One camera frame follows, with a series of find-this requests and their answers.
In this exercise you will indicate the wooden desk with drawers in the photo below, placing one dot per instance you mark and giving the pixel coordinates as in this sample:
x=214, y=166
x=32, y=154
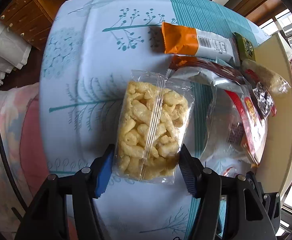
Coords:
x=28, y=17

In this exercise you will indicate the clear rice cracker packet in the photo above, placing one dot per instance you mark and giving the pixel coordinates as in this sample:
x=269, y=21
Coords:
x=271, y=78

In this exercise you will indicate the orange white snack packet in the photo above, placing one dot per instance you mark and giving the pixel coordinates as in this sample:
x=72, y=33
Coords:
x=181, y=38

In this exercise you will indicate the white ruffled cloth cover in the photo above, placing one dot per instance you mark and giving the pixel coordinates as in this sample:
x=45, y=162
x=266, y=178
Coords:
x=3, y=55

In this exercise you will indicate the clear puffed snack packet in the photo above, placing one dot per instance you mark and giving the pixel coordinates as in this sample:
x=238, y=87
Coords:
x=148, y=125

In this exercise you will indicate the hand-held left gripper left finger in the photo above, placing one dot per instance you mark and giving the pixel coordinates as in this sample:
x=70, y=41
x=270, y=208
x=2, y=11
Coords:
x=103, y=173

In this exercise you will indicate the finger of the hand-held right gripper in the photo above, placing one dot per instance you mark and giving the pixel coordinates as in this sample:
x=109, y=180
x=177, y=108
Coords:
x=271, y=205

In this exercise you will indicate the red white apple print packet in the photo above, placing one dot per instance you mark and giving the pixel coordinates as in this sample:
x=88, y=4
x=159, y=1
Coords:
x=251, y=126

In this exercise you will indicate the blue tree print tablecloth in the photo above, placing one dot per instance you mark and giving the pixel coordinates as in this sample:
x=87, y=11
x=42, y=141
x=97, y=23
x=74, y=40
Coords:
x=98, y=55

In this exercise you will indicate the green yellow small packet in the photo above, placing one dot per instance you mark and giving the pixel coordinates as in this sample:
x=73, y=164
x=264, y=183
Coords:
x=246, y=46

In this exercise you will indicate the small black and red packet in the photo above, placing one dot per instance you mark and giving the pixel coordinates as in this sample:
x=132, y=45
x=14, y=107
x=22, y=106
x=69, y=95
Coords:
x=262, y=100

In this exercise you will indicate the maroon white chocolate pie packet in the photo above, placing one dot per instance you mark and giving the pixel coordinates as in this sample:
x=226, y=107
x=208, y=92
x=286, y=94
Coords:
x=206, y=66

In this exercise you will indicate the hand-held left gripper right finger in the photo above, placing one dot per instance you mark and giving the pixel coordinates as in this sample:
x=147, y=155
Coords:
x=187, y=173

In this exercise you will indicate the white plastic bin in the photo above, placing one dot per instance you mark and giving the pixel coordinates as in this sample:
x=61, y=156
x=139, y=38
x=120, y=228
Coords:
x=278, y=130

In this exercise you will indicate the pink floral blanket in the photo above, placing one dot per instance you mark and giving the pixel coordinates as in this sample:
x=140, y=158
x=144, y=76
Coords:
x=30, y=130

